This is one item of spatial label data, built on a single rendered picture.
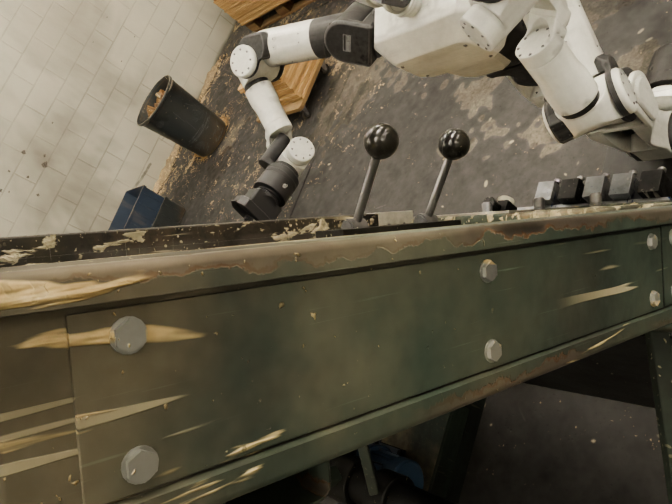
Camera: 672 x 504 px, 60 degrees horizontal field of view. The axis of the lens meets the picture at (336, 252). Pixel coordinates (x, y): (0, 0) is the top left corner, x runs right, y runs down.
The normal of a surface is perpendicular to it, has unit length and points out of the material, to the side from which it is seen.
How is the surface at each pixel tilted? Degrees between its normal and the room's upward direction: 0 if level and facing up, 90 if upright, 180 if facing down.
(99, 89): 90
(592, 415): 0
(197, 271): 90
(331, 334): 90
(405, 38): 68
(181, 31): 90
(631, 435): 0
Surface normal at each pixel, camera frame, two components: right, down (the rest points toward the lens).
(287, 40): -0.50, 0.17
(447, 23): -0.57, 0.68
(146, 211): 0.65, -0.05
